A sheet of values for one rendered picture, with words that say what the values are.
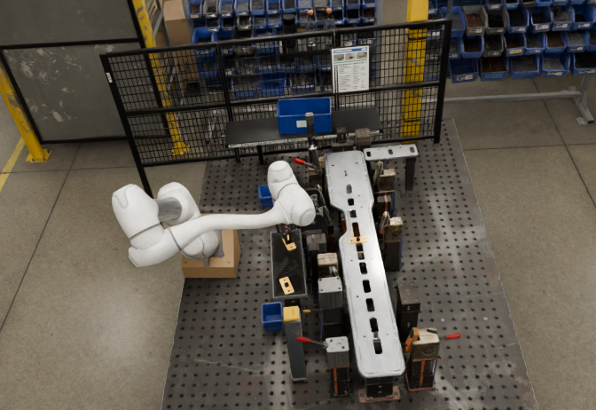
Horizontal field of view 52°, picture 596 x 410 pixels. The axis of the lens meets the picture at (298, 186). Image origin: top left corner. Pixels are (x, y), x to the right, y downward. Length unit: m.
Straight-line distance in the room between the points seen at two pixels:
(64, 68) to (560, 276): 3.79
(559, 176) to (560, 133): 0.53
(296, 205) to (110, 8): 2.67
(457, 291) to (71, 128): 3.43
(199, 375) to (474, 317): 1.31
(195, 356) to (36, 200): 2.59
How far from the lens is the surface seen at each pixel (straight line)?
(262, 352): 2.94
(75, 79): 4.99
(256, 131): 3.54
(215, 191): 3.69
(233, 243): 3.14
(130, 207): 2.38
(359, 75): 3.53
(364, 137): 3.40
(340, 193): 3.14
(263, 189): 3.56
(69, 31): 4.78
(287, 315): 2.47
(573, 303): 4.14
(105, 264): 4.48
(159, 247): 2.37
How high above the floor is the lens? 3.17
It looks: 43 degrees down
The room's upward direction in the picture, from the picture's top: 6 degrees counter-clockwise
